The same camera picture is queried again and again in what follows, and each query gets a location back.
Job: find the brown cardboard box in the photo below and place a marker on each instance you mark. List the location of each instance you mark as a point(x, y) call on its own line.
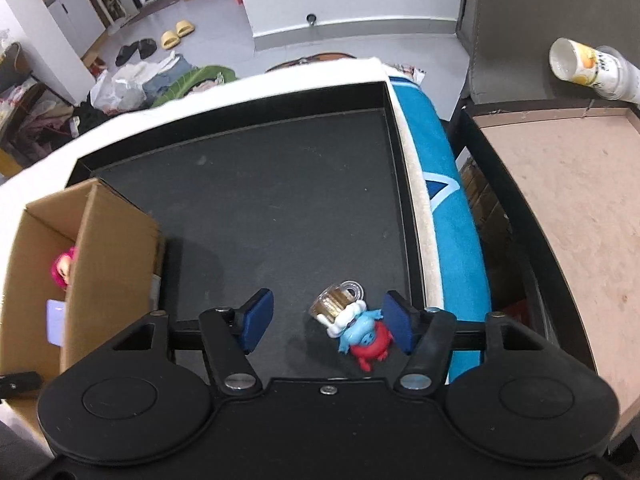
point(115, 260)

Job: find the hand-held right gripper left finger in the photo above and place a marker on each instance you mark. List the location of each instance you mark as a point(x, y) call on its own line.
point(257, 317)

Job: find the white jar with lid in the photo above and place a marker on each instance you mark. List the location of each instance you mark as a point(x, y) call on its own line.
point(580, 65)

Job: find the black slipper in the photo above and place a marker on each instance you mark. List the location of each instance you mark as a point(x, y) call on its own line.
point(147, 48)
point(126, 55)

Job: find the pink monster toy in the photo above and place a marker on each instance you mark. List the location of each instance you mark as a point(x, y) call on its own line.
point(62, 270)

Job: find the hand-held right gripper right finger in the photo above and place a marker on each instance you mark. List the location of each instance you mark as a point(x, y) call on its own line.
point(397, 317)

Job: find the blue and red figure toy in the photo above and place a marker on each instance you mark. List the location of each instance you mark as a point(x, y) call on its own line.
point(362, 332)

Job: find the lavender block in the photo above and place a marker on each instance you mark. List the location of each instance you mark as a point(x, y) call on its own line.
point(55, 322)

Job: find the metal door stopper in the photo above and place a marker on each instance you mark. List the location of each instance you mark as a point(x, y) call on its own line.
point(311, 19)

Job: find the green cloth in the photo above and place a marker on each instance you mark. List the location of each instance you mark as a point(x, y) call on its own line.
point(200, 77)

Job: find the wooden table with black frame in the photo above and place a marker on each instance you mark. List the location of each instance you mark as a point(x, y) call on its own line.
point(575, 200)

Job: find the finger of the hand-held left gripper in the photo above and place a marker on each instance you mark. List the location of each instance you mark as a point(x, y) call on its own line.
point(20, 385)

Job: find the white plastic bag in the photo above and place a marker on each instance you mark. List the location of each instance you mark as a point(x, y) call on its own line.
point(120, 90)

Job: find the pile of clothes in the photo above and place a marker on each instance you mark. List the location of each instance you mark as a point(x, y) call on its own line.
point(30, 120)

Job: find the dark clothes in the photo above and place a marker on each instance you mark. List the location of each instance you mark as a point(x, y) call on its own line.
point(92, 115)

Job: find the brown curved object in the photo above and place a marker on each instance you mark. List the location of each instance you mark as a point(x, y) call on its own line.
point(315, 56)

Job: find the small beer mug toy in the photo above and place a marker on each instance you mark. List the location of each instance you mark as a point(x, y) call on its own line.
point(332, 302)

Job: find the blue jeans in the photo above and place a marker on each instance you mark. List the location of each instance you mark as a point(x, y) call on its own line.
point(170, 77)

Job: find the printed paper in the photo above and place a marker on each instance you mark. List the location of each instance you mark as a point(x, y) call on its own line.
point(410, 72)

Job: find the white cabinet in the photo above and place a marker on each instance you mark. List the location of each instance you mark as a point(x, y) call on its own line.
point(75, 15)

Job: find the black tray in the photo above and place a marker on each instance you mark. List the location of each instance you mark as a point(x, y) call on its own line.
point(275, 210)

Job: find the blue towel with white pattern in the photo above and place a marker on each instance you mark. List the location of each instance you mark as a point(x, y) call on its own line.
point(450, 240)

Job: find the yellow slipper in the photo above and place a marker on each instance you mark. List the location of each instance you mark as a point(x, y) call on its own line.
point(170, 40)
point(184, 28)

